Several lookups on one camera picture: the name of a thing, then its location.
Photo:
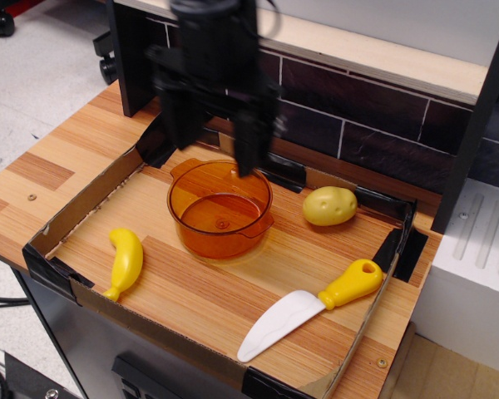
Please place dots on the orange transparent plastic pot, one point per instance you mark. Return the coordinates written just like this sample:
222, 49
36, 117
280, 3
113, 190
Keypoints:
217, 213

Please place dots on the black caster wheel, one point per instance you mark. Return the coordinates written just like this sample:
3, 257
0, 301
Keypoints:
7, 24

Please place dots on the yellow toy banana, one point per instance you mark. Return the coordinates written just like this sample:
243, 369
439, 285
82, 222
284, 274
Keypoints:
127, 263

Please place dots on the cardboard fence with black tape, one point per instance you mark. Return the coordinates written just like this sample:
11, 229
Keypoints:
150, 278

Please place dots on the black upright shelf post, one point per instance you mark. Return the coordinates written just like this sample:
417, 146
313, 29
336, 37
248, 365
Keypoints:
132, 32

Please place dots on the yellow handled white toy knife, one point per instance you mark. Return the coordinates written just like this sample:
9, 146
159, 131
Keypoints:
361, 277

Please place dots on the black right frame post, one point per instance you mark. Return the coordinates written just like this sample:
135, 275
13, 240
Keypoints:
469, 147

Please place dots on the white toy sink drainboard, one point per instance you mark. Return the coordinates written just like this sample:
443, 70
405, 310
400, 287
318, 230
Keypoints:
459, 304

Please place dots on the yellow toy potato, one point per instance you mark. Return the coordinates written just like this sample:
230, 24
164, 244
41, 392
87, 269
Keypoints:
329, 205

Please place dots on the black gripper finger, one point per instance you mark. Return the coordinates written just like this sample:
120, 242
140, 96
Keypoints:
183, 115
254, 130

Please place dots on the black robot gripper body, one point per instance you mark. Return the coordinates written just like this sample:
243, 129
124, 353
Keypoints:
218, 55

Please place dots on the black chair caster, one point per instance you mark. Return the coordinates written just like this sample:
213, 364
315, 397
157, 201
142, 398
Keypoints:
103, 47

